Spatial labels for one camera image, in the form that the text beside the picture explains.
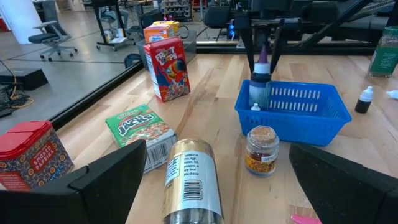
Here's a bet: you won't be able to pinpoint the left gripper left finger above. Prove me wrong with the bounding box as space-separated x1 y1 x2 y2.
0 139 148 224

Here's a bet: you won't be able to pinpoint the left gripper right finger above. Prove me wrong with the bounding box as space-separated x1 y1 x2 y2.
289 142 398 224

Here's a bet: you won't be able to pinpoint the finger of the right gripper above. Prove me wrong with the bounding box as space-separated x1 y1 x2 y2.
268 18 286 75
238 27 256 74

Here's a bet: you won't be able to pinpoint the purple food colouring bottle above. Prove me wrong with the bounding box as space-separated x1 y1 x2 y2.
248 45 272 108

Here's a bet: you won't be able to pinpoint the yellow Corn Pops box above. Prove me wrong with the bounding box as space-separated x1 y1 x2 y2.
152 20 181 38

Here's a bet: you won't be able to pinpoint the blue plastic basket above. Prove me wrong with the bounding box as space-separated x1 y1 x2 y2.
234 79 353 147

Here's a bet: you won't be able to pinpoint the Froot Loops cereal box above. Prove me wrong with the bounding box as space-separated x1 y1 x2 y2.
143 36 192 103

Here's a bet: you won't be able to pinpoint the green food colouring dropper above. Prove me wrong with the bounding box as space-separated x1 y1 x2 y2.
354 86 374 114

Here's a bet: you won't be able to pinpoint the orange cereal box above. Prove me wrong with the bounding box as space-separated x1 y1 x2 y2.
142 23 175 44

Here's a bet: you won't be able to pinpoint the green-lid spice jar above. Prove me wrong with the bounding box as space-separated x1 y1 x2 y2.
368 26 398 78

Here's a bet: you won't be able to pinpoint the red food colouring bottle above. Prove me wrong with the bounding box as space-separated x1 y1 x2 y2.
290 213 323 224

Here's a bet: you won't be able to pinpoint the clear box of snack boxes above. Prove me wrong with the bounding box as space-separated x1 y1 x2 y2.
136 29 197 71

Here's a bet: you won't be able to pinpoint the smoked paprika tin red lid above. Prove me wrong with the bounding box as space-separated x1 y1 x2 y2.
0 120 75 191

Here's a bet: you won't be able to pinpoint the small parts drawer cabinet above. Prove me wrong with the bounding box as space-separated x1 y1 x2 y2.
163 0 193 21

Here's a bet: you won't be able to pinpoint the Apple Jacks cereal box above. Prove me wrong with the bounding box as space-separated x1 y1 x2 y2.
104 103 178 174

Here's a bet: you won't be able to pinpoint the small glass spice jar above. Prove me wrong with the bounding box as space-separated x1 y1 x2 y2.
244 125 280 178

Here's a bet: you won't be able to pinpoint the black computer tower blue lights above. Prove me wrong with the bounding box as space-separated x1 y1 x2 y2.
138 9 175 30

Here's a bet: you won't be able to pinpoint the dark rounded bag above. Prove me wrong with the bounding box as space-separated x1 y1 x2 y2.
123 52 143 69

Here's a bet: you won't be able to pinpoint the black floor box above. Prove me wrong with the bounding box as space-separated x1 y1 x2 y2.
0 67 49 91

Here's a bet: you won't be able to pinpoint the black rolling stand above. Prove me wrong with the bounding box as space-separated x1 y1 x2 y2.
90 0 137 52

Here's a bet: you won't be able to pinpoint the grey office chair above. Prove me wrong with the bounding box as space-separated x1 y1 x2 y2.
27 0 78 62

